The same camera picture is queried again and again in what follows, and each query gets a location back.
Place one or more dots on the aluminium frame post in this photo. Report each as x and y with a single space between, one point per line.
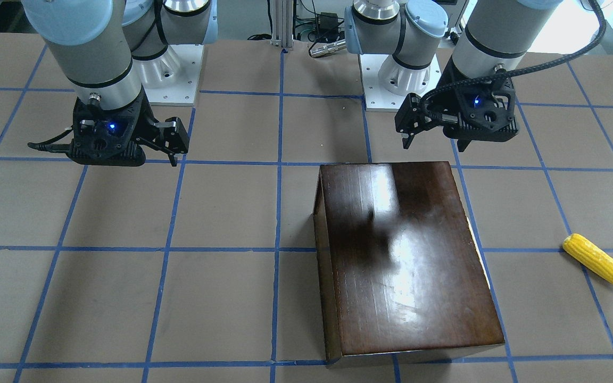
282 24

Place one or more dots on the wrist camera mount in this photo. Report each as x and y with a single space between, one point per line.
104 139
485 112

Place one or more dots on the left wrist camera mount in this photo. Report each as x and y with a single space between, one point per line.
485 112

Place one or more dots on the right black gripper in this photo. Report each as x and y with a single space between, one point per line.
146 122

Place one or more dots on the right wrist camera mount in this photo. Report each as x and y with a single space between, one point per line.
104 139

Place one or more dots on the silver metal cylinder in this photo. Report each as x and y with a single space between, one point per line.
327 49

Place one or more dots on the dark wooden drawer cabinet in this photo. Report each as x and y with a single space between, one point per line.
400 275

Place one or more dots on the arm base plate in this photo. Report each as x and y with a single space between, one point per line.
173 78
386 84

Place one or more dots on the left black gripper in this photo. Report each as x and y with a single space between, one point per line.
444 87

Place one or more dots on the yellow corn cob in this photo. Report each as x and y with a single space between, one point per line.
589 255

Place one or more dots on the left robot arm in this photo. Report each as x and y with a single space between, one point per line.
496 37

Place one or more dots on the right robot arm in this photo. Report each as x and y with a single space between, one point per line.
112 52

